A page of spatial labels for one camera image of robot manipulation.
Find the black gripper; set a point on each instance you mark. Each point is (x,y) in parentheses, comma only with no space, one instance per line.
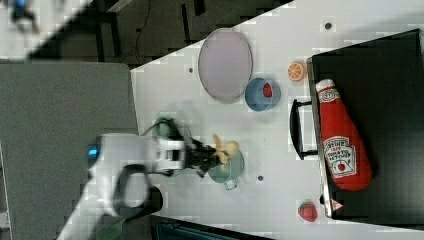
(200,157)

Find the plush peeled banana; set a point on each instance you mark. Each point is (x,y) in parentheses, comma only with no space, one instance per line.
(225,152)

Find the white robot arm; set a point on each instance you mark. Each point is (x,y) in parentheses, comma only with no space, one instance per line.
(119,184)

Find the lilac round plate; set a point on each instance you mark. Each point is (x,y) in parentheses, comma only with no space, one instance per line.
(225,65)

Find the green metal cup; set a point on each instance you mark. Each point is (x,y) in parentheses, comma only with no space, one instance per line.
(230,175)

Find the blue bowl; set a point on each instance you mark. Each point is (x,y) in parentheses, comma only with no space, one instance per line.
(254,97)

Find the red strawberry in bowl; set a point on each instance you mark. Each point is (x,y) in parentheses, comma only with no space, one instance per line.
(267,91)

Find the red strawberry toy on table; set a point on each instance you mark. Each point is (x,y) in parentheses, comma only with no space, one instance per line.
(307,211)

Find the orange slice toy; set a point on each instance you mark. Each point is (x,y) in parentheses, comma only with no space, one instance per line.
(297,71)

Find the plush red ketchup bottle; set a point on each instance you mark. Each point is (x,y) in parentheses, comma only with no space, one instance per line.
(343,148)

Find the blue metal frame rail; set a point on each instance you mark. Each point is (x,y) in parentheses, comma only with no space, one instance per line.
(170,229)

